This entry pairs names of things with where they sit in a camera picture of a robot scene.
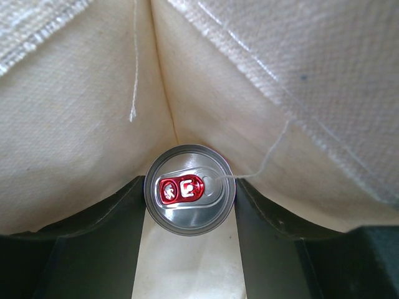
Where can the beige canvas tote bag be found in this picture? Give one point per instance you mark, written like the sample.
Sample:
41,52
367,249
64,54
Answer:
299,97

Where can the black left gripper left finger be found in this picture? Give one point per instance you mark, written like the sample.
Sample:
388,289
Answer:
92,254

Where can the red tab can back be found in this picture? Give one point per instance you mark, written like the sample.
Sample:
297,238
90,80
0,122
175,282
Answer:
189,190

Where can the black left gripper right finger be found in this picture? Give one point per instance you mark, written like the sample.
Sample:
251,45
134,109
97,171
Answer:
286,256

